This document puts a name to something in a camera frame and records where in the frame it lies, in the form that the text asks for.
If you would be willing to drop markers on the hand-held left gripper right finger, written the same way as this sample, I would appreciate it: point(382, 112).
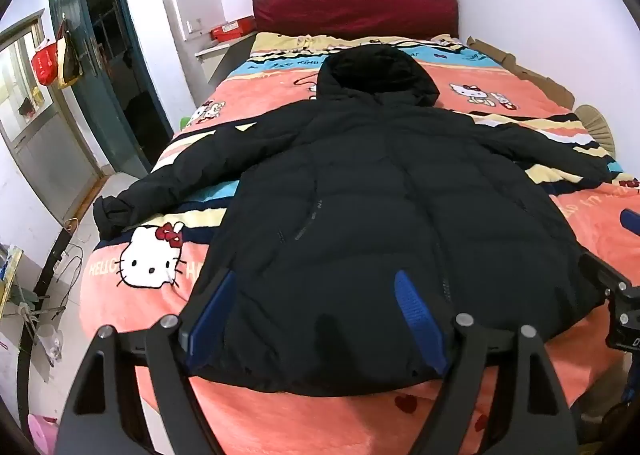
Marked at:
point(415, 315)

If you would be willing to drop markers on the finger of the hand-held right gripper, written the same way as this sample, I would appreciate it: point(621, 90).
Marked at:
point(600, 275)
point(631, 222)

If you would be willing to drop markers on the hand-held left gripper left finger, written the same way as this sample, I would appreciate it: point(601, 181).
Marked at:
point(215, 315)

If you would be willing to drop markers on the black hooded puffer jacket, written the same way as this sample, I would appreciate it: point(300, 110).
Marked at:
point(375, 195)

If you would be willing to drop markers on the woven palm fan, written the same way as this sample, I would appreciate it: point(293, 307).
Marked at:
point(597, 127)

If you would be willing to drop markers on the clear plastic bag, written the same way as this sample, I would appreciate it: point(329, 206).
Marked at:
point(50, 342)

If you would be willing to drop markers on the brown cardboard sheet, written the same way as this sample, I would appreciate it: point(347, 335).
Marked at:
point(540, 77)

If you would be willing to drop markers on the pink plastic basin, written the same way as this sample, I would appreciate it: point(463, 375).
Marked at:
point(42, 432)

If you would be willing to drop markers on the grey framed glass door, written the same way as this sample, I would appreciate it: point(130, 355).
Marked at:
point(50, 145)

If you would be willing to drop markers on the cartoon cat printed blanket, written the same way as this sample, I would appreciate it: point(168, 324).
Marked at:
point(280, 85)

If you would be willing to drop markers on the white bedside table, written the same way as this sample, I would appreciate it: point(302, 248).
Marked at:
point(220, 57)

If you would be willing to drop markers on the red flat box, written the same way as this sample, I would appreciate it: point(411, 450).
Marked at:
point(232, 29)

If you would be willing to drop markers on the yellow brown hanging bag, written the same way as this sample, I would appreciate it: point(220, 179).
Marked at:
point(69, 60)

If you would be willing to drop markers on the red plastic bag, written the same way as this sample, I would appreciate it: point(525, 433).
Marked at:
point(45, 62)

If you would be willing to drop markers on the dark red padded headboard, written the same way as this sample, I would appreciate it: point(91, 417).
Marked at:
point(350, 5)

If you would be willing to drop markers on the green door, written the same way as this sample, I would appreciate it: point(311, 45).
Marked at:
point(67, 0)

